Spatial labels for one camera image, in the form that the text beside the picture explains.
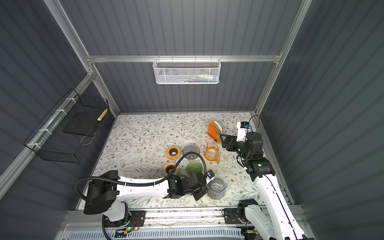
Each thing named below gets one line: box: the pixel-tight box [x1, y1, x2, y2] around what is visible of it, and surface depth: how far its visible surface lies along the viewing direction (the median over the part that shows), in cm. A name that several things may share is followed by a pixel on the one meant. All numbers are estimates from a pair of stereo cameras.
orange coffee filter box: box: [207, 120, 223, 143], surface depth 102 cm
